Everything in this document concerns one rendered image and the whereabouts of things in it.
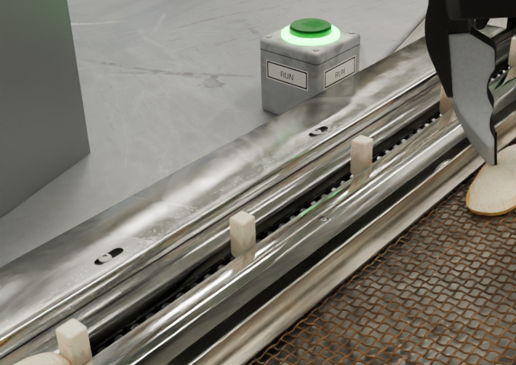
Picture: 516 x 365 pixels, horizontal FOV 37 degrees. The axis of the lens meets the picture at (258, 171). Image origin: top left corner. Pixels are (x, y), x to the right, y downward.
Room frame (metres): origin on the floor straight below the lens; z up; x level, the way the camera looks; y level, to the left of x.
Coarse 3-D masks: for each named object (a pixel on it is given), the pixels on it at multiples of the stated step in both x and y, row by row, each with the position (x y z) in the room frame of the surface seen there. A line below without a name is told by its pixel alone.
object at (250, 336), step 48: (432, 192) 0.42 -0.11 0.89; (384, 240) 0.37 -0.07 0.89; (432, 240) 0.36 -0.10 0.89; (480, 240) 0.36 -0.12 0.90; (288, 288) 0.32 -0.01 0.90; (432, 288) 0.32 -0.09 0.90; (480, 288) 0.31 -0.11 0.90; (240, 336) 0.29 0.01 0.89; (336, 336) 0.29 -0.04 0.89; (384, 336) 0.28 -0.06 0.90
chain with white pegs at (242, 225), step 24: (432, 120) 0.62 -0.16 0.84; (360, 144) 0.53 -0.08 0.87; (360, 168) 0.53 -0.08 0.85; (240, 216) 0.43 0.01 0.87; (288, 216) 0.47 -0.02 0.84; (240, 240) 0.42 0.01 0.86; (216, 264) 0.42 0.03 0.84; (144, 312) 0.37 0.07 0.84; (72, 336) 0.32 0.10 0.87; (120, 336) 0.35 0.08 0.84; (72, 360) 0.32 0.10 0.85
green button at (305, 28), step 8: (296, 24) 0.70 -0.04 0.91; (304, 24) 0.70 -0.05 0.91; (312, 24) 0.70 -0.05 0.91; (320, 24) 0.70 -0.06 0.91; (328, 24) 0.70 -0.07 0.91; (296, 32) 0.68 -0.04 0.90; (304, 32) 0.68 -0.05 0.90; (312, 32) 0.68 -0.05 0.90; (320, 32) 0.68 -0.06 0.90; (328, 32) 0.68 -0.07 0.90
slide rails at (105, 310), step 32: (416, 96) 0.65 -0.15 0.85; (384, 128) 0.59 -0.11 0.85; (320, 160) 0.54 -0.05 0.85; (384, 160) 0.53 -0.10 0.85; (288, 192) 0.49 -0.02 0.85; (224, 224) 0.45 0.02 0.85; (256, 224) 0.45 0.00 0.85; (288, 224) 0.45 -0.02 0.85; (192, 256) 0.41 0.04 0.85; (256, 256) 0.41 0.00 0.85; (128, 288) 0.38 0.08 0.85; (160, 288) 0.38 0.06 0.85; (192, 288) 0.38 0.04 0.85; (64, 320) 0.35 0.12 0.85; (96, 320) 0.35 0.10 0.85; (160, 320) 0.35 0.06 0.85; (32, 352) 0.33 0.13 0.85
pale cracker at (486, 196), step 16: (512, 160) 0.43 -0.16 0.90; (480, 176) 0.42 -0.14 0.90; (496, 176) 0.42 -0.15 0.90; (512, 176) 0.41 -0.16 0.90; (480, 192) 0.40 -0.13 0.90; (496, 192) 0.40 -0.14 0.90; (512, 192) 0.39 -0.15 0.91; (480, 208) 0.39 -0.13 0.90; (496, 208) 0.38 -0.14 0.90; (512, 208) 0.39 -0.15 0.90
